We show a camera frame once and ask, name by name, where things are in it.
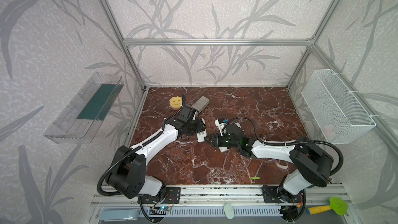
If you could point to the yellow smiley sponge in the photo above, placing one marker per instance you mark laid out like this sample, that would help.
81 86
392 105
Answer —
176 102

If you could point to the grey stone block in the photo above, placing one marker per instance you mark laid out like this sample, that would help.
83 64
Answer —
201 104

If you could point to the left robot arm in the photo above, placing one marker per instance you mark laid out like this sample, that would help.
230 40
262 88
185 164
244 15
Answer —
127 174

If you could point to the clear plastic wall shelf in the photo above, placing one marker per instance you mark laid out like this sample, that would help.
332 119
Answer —
80 121

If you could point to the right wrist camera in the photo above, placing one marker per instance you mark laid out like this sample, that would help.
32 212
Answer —
221 123

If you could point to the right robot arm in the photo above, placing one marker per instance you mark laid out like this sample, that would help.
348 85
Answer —
315 161

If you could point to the white remote with display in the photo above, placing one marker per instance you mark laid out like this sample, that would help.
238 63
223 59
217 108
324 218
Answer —
203 133

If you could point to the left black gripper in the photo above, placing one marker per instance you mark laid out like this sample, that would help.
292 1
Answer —
193 124

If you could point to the white remote with batteries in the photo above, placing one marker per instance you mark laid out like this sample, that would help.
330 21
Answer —
223 149

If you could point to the pale green oval knob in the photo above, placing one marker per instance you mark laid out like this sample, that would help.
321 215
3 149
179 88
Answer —
228 211

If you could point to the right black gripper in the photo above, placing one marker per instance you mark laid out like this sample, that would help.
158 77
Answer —
216 140

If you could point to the green yellow toy hammer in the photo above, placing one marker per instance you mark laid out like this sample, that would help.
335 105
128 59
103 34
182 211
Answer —
338 205

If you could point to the white wire mesh basket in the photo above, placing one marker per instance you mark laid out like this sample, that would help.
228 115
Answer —
340 116

